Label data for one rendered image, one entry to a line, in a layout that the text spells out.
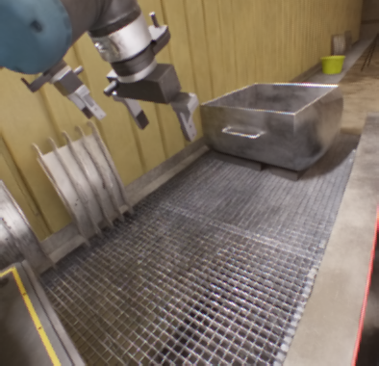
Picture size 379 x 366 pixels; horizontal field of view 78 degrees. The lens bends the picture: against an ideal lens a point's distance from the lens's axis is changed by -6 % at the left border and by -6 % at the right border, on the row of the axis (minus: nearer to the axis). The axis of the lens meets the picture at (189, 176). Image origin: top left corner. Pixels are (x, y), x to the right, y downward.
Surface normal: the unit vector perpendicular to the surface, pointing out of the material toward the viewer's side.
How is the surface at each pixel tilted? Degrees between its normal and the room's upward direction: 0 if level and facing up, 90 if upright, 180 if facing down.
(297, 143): 90
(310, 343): 1
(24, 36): 114
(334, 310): 0
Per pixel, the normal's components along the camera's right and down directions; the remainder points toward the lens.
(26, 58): -0.17, 0.82
